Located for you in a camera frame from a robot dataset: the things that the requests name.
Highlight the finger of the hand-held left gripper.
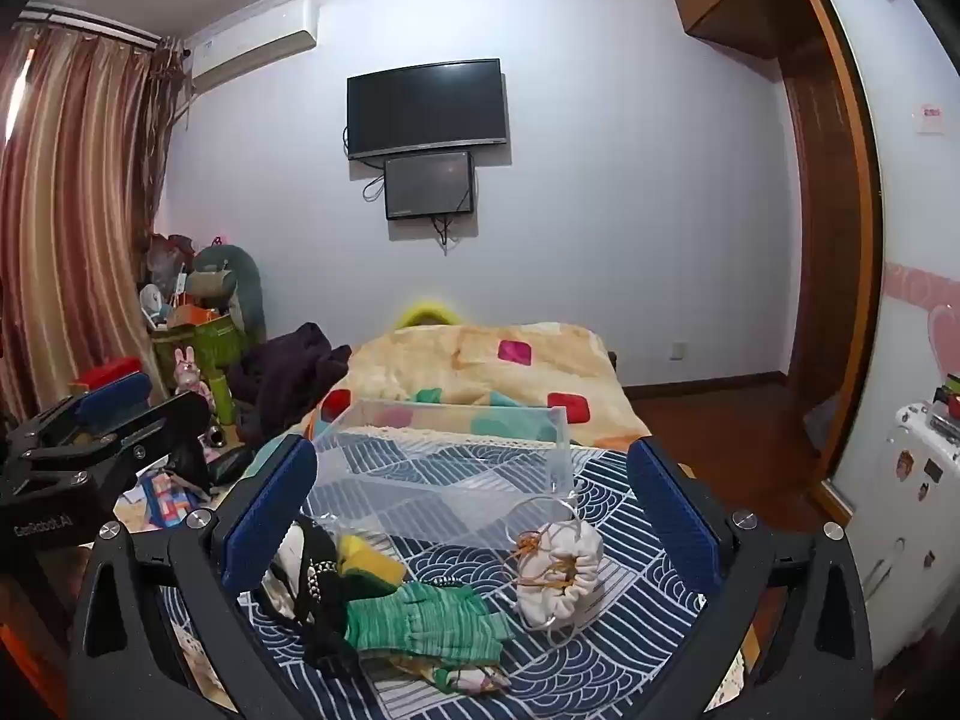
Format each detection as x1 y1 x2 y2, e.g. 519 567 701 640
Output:
15 390 213 494
0 371 154 460

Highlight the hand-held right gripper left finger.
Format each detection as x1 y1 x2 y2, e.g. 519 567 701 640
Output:
67 435 320 720

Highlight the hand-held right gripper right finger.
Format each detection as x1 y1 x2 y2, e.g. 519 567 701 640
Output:
627 436 877 720

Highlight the black beaded fabric piece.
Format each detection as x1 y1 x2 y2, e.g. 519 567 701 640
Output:
259 517 362 680

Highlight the yellow green cloth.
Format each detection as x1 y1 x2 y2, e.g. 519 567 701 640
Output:
334 532 407 595

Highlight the white drawstring pouch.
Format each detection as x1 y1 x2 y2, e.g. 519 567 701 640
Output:
504 495 608 646

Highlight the green knit glove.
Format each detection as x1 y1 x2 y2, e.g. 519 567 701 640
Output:
345 583 518 665

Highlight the clear plastic box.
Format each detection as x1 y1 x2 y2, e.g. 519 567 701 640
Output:
310 399 575 541

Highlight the red box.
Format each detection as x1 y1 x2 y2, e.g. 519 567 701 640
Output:
74 358 144 392

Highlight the green bottle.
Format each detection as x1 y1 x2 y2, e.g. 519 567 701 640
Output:
211 378 238 430

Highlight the pink bunny toy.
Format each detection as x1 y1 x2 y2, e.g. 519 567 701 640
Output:
173 346 215 407

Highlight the colourful printed box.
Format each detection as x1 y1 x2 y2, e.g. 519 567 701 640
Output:
133 468 212 527

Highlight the green paper bag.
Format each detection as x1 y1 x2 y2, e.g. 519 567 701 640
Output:
153 310 250 392

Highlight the dark purple clothing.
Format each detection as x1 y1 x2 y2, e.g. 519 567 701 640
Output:
227 322 353 445

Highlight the blue wave patterned tablecloth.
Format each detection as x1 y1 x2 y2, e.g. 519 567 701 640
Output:
150 426 758 720

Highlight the striped brown curtain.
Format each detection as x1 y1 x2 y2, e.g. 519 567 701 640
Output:
0 21 190 410

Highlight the white refrigerator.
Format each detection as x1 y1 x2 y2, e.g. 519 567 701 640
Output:
855 400 960 680

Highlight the beige blanket with coloured squares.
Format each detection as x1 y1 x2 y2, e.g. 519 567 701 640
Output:
306 322 655 452

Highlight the floral patterned cloth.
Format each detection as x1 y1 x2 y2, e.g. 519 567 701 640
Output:
390 652 512 698

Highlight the yellow plush item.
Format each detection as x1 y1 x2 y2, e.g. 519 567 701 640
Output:
393 299 463 330

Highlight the wooden wardrobe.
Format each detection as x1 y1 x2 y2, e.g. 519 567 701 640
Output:
666 0 884 530

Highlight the white air conditioner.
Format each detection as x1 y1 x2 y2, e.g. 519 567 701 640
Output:
183 0 318 92

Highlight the pink heart wall sticker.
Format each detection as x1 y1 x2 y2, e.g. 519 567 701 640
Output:
883 261 960 385

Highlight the small black wall monitor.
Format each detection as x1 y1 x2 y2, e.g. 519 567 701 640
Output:
383 151 476 222

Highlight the curtain rail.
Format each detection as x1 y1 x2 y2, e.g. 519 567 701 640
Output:
18 3 163 47

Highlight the large black wall television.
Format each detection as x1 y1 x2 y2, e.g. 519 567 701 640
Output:
346 58 506 161

